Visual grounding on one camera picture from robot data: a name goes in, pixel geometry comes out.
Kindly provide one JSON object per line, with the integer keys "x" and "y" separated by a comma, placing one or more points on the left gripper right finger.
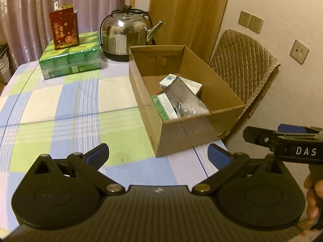
{"x": 228, "y": 165}

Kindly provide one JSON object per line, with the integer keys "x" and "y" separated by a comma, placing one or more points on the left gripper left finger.
{"x": 87, "y": 167}

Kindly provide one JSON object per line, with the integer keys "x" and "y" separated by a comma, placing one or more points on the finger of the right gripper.
{"x": 294, "y": 129}
{"x": 262, "y": 137}

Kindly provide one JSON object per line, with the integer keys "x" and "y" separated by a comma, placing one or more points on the silver foil pouch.
{"x": 184, "y": 101}

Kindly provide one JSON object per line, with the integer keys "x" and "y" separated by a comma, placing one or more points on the green and white box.
{"x": 164, "y": 107}

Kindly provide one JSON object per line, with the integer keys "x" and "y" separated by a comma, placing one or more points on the white medicine box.
{"x": 194, "y": 86}

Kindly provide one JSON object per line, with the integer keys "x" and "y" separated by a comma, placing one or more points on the person's right hand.
{"x": 313, "y": 197}

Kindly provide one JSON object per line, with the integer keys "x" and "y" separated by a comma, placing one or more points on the quilted beige chair cushion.
{"x": 246, "y": 66}

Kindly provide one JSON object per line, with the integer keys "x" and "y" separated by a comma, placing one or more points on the green tissue pack bundle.
{"x": 82, "y": 58}

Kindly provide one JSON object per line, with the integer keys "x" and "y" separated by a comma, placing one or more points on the brown cardboard box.
{"x": 148, "y": 65}

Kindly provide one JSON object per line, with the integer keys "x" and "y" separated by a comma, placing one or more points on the stainless steel kettle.
{"x": 124, "y": 28}

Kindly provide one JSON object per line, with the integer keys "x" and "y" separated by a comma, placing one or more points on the red gift box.
{"x": 64, "y": 26}

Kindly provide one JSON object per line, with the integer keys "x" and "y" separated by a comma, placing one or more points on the wooden door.
{"x": 193, "y": 23}

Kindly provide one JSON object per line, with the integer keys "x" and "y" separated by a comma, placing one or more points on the single wall socket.
{"x": 299, "y": 52}

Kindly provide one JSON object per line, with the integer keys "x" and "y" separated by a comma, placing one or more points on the double wall socket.
{"x": 250, "y": 21}

